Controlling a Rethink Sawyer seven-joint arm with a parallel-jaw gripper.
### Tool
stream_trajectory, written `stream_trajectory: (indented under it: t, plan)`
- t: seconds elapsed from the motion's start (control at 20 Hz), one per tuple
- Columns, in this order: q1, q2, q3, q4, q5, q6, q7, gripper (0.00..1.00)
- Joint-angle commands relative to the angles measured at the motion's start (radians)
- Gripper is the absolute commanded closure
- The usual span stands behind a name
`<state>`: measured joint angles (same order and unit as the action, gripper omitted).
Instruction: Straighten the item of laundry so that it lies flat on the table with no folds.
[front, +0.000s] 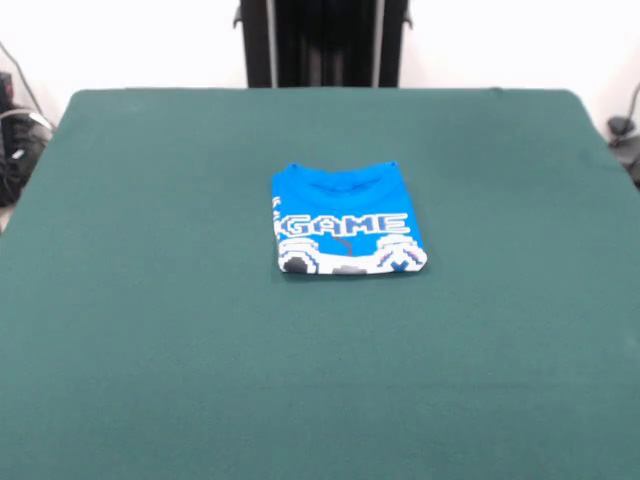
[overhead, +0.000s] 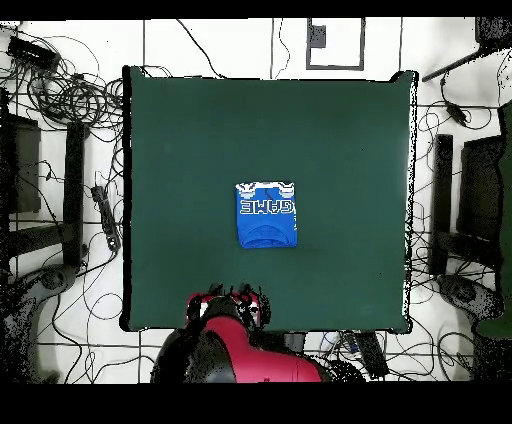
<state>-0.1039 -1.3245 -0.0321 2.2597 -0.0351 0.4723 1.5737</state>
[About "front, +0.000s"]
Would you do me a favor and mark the thin black cable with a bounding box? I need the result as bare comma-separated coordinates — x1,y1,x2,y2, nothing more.
0,42,49,121

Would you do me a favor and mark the dark green table cloth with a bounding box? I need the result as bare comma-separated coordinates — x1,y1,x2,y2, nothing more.
0,87,640,480

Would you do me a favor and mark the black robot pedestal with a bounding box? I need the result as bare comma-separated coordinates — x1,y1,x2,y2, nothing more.
233,0,415,89

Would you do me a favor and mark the blue GAME print t-shirt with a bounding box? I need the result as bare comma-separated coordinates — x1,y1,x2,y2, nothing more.
271,159,429,277

